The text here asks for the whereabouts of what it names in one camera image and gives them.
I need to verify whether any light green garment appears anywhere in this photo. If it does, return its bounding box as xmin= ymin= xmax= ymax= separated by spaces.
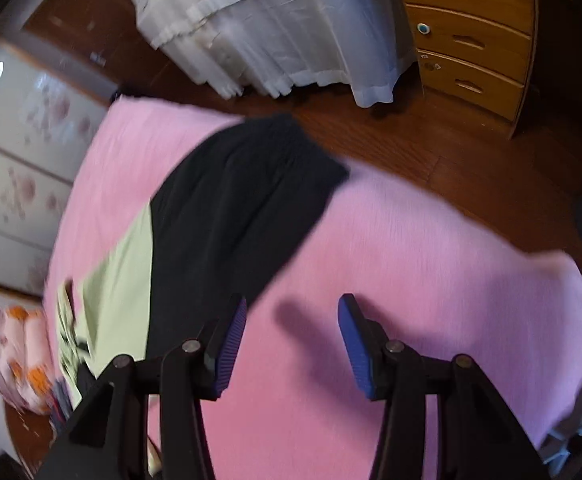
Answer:
xmin=56 ymin=200 xmax=164 ymax=478

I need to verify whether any pink bear print pillow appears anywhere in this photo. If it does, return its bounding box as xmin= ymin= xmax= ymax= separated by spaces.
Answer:
xmin=0 ymin=305 xmax=60 ymax=416

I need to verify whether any white floral wardrobe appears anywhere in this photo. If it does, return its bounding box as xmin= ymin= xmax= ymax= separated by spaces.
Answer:
xmin=0 ymin=35 xmax=117 ymax=297

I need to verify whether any wooden chest of drawers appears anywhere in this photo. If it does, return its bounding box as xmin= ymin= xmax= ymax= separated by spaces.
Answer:
xmin=388 ymin=0 xmax=540 ymax=139

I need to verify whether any white sheer curtain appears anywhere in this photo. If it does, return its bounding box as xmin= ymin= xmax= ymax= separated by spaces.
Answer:
xmin=124 ymin=0 xmax=418 ymax=109

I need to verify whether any wooden headboard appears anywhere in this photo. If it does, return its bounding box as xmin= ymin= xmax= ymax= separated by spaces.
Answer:
xmin=1 ymin=402 xmax=58 ymax=472

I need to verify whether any pink bed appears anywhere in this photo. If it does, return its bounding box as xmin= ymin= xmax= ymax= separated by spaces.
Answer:
xmin=44 ymin=95 xmax=582 ymax=480

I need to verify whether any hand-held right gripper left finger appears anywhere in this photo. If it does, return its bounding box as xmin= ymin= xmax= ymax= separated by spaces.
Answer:
xmin=36 ymin=294 xmax=248 ymax=480

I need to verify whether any black garment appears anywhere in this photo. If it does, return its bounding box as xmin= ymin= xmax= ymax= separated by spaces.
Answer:
xmin=144 ymin=112 xmax=350 ymax=361

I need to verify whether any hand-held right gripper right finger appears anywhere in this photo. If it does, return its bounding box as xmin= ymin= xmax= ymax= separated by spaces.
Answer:
xmin=337 ymin=293 xmax=552 ymax=480

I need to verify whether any navy blue garment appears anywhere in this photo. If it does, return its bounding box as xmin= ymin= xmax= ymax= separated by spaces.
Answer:
xmin=50 ymin=379 xmax=81 ymax=433

